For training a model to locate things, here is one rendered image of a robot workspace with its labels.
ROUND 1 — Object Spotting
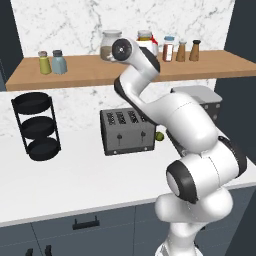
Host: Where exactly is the brown bottle with white label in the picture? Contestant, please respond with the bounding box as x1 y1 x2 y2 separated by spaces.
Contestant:
161 35 176 63

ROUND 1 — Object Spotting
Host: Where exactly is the brown shaker with grey cap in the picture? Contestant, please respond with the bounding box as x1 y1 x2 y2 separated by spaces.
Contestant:
175 39 187 63

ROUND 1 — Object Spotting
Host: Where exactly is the blue-grey shaker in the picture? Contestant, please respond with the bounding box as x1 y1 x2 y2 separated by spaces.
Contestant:
51 49 68 75

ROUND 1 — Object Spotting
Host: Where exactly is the brown shaker with black cap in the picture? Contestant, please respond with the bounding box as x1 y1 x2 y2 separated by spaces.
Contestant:
188 39 202 62

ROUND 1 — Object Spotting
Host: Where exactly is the yellow-green shaker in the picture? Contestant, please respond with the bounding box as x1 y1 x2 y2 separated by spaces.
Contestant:
38 50 53 76

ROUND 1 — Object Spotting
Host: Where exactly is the dark blue tall cabinet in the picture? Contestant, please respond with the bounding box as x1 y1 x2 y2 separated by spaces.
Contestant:
213 0 256 165

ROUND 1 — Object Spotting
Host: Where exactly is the grey four-slot toaster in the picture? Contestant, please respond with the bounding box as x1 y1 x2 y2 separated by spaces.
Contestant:
99 107 158 157

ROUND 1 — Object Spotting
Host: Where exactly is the wooden shelf board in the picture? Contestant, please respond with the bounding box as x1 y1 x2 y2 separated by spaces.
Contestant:
5 49 256 92

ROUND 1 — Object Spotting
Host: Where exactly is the clear glass jar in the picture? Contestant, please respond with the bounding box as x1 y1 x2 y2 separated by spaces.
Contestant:
99 29 124 63

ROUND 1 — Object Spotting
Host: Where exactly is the black three-tier stand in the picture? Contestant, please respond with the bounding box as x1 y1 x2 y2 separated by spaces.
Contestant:
10 91 62 162

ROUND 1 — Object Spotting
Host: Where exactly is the yellow jar with red label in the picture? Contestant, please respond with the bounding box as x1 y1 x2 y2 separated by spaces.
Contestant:
136 29 160 58

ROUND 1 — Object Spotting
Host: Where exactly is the dark blue cupboard door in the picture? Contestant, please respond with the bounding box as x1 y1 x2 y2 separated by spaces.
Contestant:
0 222 38 256
35 233 136 256

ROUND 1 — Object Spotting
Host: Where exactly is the black drawer handle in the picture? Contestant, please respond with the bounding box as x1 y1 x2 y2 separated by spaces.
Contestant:
71 215 101 231

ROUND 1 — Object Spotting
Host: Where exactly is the dark blue wall cabinet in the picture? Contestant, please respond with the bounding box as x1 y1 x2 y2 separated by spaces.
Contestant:
0 0 25 92

